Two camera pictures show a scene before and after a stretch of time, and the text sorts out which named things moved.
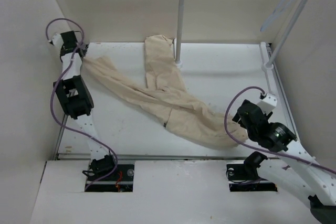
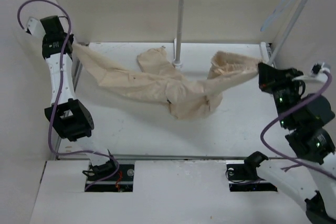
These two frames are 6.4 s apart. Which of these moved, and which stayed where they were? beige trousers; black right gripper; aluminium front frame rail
Moved: black right gripper; beige trousers
Stayed: aluminium front frame rail
